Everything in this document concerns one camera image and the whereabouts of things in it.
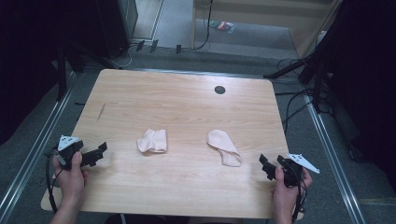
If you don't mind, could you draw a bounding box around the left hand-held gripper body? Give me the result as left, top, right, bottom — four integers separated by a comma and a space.
56, 134, 92, 171

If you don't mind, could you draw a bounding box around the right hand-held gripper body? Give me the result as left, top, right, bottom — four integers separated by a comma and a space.
276, 152, 321, 189

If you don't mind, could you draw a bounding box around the person's right hand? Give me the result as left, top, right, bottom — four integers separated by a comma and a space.
271, 165, 314, 217

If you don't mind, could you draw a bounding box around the person's left hand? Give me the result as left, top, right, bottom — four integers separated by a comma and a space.
52, 150, 89, 207

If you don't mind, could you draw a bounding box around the flat pale pink sock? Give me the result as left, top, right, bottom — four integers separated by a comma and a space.
206, 129, 243, 168

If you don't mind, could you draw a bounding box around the folded pale pink sock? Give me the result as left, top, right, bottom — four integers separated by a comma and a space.
136, 128, 168, 154

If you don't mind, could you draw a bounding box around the black tripod stand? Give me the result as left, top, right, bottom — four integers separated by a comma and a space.
262, 46, 332, 115

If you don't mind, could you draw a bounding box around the dark cabinet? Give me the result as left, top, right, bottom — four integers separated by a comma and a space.
94, 0, 139, 60

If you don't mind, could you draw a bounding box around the colourful packet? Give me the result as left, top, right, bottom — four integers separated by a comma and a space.
209, 20, 235, 35

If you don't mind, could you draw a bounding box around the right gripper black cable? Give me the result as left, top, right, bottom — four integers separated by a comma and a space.
290, 174, 309, 223

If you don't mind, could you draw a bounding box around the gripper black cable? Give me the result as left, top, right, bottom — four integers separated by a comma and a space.
290, 174, 309, 223
45, 151, 64, 215

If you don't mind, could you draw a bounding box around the metal floor rail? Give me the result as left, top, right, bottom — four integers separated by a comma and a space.
0, 70, 78, 220
303, 92, 368, 224

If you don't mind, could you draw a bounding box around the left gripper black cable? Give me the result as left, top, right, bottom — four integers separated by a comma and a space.
45, 151, 64, 215

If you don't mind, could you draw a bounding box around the black floor cable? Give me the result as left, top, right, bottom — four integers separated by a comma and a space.
275, 88, 316, 133

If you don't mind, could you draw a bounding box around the white floor cable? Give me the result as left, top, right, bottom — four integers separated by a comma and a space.
109, 43, 138, 70

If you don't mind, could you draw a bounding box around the black hanging cable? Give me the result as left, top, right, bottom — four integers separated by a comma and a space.
191, 0, 215, 51

